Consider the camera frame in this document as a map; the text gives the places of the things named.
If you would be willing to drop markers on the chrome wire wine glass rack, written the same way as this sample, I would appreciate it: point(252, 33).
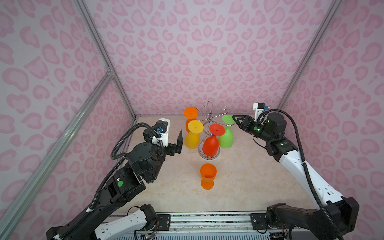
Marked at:
point(210, 119)

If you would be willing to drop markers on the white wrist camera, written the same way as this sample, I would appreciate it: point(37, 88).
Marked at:
point(162, 127)
point(259, 108)

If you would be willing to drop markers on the aluminium diagonal frame bar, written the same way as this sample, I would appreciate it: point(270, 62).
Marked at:
point(29, 192)

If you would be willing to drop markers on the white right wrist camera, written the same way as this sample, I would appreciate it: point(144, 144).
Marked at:
point(259, 108)

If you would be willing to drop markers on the yellow plastic wine glass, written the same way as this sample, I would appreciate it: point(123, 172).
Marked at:
point(193, 137)

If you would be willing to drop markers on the red plastic wine glass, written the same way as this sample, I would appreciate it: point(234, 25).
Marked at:
point(211, 145)

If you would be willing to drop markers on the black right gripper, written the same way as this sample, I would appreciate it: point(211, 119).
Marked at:
point(248, 121)

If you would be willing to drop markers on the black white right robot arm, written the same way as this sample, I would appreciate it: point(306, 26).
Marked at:
point(334, 215)

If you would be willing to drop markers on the aluminium corner frame post left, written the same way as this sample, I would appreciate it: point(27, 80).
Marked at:
point(111, 72)

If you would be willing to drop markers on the aluminium corner frame post right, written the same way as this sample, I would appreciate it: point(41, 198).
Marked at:
point(328, 19)

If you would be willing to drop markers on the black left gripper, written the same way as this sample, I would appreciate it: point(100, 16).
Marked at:
point(171, 148)

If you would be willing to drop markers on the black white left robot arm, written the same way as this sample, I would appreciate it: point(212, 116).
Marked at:
point(133, 171)

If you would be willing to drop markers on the orange plastic wine glass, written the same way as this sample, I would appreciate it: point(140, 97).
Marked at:
point(191, 114)
point(208, 173)

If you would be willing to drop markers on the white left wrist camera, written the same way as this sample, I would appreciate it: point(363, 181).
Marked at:
point(162, 127)

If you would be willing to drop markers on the aluminium corner frame post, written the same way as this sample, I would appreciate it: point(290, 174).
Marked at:
point(328, 19)
point(111, 72)

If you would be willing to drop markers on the green plastic wine glass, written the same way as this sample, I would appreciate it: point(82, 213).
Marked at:
point(227, 139)

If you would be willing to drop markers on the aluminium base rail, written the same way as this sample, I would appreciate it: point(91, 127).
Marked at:
point(248, 225)

